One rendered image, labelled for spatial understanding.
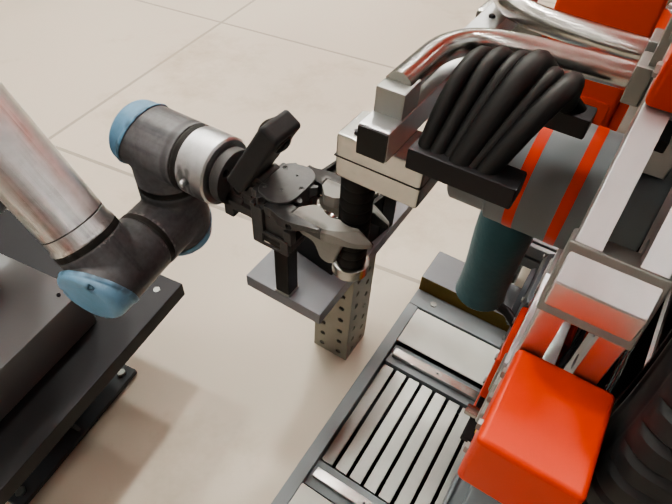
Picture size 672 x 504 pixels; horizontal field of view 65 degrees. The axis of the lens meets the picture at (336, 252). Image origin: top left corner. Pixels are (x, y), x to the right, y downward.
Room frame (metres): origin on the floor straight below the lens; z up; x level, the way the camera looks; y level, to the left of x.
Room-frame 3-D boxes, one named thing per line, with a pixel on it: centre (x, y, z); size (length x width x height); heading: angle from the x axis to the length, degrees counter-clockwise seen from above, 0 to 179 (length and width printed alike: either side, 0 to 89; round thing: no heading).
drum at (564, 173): (0.49, -0.24, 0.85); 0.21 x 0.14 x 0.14; 60
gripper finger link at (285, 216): (0.43, 0.05, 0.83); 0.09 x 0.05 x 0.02; 53
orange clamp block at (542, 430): (0.18, -0.16, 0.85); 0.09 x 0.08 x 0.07; 150
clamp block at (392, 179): (0.41, -0.04, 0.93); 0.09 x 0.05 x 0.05; 60
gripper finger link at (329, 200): (0.45, -0.02, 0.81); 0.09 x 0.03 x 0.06; 68
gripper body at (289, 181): (0.48, 0.09, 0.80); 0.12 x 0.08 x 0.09; 60
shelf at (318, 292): (0.80, -0.01, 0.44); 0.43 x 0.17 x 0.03; 150
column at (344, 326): (0.82, -0.03, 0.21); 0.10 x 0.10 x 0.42; 60
